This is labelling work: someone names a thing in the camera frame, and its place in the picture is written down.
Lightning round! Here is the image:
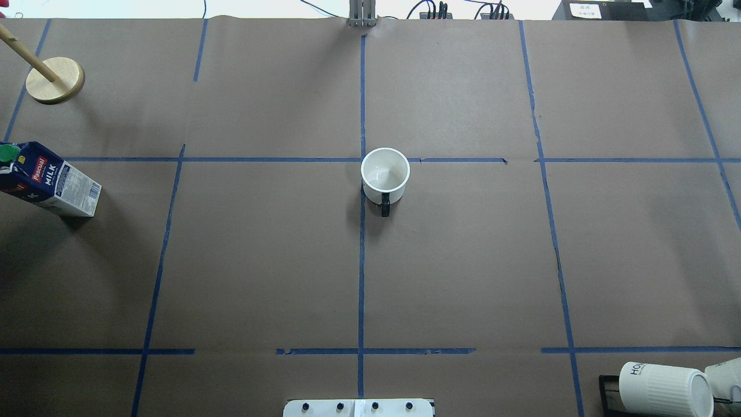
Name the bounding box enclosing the wooden stand with round base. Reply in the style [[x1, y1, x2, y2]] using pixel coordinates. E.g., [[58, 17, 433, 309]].
[[1, 26, 86, 105]]

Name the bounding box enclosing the orange black connector block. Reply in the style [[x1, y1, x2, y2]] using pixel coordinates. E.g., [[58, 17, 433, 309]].
[[474, 2, 514, 20], [419, 1, 453, 20]]

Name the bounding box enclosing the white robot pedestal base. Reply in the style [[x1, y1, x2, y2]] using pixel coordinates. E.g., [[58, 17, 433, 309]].
[[283, 398, 436, 416]]

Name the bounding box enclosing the aluminium frame post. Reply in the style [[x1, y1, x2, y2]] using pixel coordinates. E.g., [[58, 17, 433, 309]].
[[347, 0, 377, 27]]

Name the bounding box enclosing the blue white milk carton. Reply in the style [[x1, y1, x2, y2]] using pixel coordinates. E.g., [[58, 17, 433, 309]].
[[1, 141, 102, 217]]

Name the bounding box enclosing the upper orange black connector block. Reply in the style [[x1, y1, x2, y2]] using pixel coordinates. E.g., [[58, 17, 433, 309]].
[[419, 1, 453, 20]]

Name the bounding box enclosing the lower orange black connector block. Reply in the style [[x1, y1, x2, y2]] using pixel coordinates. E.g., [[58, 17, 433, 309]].
[[474, 2, 514, 20]]

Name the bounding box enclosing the white ribbed mug on rack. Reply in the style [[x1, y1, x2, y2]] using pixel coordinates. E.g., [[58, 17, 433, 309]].
[[618, 361, 714, 416]]

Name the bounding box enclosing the black box with label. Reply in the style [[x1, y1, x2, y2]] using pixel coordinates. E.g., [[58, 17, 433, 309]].
[[551, 1, 656, 21]]

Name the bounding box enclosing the white mug black handle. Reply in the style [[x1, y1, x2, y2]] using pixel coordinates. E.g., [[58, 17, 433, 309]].
[[360, 147, 411, 217]]

